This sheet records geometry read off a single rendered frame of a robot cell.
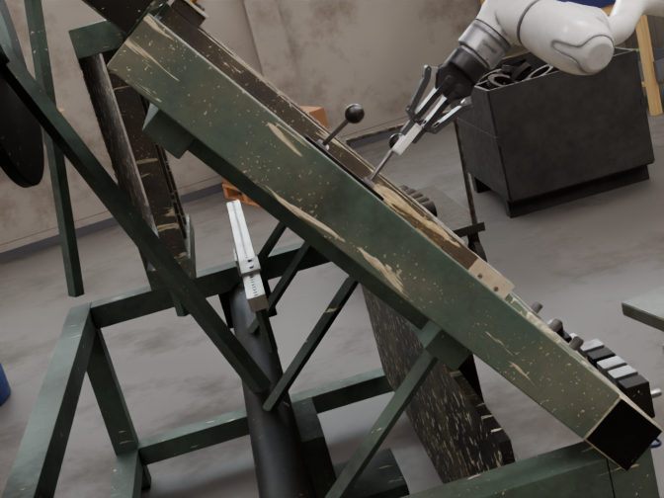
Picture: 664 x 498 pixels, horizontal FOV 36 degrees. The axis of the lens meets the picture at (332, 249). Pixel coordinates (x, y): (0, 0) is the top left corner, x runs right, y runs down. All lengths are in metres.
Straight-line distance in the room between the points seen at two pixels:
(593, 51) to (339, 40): 8.08
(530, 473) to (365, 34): 8.19
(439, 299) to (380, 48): 8.28
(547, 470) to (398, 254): 0.54
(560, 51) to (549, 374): 0.59
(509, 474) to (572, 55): 0.80
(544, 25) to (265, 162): 0.57
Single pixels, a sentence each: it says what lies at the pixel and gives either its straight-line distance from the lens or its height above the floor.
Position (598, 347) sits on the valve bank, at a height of 0.76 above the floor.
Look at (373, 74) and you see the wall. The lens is 10.02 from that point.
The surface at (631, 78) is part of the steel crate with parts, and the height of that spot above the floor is 0.67.
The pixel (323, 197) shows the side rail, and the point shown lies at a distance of 1.74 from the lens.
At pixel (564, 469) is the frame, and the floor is 0.79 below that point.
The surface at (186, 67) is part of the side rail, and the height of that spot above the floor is 1.70.
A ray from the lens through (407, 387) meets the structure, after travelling 1.99.
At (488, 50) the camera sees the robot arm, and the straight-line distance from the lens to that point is 2.00.
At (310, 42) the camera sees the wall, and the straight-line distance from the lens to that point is 9.80.
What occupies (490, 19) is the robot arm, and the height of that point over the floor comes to 1.63.
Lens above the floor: 1.81
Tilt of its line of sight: 16 degrees down
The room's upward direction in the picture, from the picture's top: 15 degrees counter-clockwise
